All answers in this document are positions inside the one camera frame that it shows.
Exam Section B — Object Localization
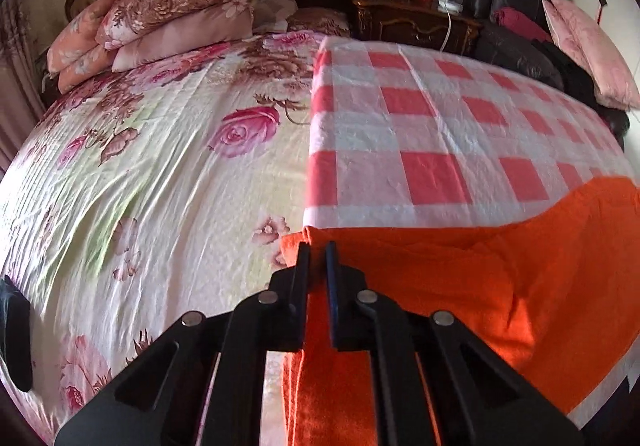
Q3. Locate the dark floral pillow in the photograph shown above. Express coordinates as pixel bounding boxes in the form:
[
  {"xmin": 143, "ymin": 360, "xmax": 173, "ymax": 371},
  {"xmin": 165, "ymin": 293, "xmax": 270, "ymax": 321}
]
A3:
[{"xmin": 287, "ymin": 8, "xmax": 351, "ymax": 37}]

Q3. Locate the black object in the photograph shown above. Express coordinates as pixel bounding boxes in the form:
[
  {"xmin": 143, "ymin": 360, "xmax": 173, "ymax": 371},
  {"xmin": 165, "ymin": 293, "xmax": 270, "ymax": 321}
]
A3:
[{"xmin": 0, "ymin": 276, "xmax": 33, "ymax": 393}]

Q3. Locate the white cable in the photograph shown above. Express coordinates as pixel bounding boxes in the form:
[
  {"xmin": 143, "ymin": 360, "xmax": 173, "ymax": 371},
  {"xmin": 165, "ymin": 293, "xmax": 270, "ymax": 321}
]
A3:
[{"xmin": 440, "ymin": 10, "xmax": 458, "ymax": 54}]

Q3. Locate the red cloth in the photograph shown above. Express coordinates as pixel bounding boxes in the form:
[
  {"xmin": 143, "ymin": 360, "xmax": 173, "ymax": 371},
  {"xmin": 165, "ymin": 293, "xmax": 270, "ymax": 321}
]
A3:
[{"xmin": 492, "ymin": 7, "xmax": 553, "ymax": 44}]

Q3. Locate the carved wooden nightstand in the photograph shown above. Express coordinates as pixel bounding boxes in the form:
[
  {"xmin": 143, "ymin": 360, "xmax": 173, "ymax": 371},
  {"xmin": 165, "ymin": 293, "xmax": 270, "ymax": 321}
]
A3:
[{"xmin": 350, "ymin": 0, "xmax": 483, "ymax": 57}]

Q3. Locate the floral bed sheet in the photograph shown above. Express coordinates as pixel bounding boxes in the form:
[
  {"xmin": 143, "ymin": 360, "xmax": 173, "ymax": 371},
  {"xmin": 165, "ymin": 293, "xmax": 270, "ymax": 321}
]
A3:
[{"xmin": 0, "ymin": 30, "xmax": 321, "ymax": 446}]

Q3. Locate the pink checked cloth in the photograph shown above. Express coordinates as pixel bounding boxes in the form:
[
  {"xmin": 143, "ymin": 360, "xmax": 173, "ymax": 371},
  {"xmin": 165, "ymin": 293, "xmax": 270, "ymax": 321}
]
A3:
[{"xmin": 302, "ymin": 36, "xmax": 640, "ymax": 429}]

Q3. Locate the pale grey pillow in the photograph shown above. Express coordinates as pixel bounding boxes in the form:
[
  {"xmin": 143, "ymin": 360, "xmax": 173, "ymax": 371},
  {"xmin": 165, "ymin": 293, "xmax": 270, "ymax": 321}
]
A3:
[{"xmin": 252, "ymin": 0, "xmax": 299, "ymax": 34}]

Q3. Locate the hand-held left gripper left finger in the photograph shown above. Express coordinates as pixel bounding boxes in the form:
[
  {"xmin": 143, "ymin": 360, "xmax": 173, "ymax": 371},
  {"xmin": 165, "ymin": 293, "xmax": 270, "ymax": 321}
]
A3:
[{"xmin": 54, "ymin": 242, "xmax": 312, "ymax": 446}]

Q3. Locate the black cloth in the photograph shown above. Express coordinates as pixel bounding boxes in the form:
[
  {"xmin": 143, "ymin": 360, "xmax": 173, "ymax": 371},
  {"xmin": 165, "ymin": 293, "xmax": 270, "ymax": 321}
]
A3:
[{"xmin": 531, "ymin": 40, "xmax": 598, "ymax": 109}]

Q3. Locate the pink cushion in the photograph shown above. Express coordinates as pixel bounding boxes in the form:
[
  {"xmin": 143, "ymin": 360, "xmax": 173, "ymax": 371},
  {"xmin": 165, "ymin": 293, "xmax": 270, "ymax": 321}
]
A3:
[{"xmin": 541, "ymin": 0, "xmax": 640, "ymax": 109}]

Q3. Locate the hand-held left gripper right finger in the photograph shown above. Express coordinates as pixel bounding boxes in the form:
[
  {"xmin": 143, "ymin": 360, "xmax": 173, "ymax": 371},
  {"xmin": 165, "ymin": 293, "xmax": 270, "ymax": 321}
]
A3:
[{"xmin": 325, "ymin": 241, "xmax": 586, "ymax": 446}]

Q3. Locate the pink floral pillow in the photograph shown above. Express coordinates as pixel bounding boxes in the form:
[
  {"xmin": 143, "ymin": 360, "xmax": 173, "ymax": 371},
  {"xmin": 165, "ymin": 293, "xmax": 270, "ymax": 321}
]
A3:
[{"xmin": 47, "ymin": 0, "xmax": 121, "ymax": 94}]

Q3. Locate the orange towel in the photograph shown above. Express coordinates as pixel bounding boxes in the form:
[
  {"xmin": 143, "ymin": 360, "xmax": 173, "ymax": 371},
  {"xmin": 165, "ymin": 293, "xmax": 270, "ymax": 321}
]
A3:
[{"xmin": 279, "ymin": 176, "xmax": 640, "ymax": 446}]

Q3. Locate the brown curtain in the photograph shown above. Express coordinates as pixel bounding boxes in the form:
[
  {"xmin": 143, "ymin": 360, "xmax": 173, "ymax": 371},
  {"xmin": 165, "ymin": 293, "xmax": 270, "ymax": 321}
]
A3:
[{"xmin": 0, "ymin": 0, "xmax": 46, "ymax": 177}]

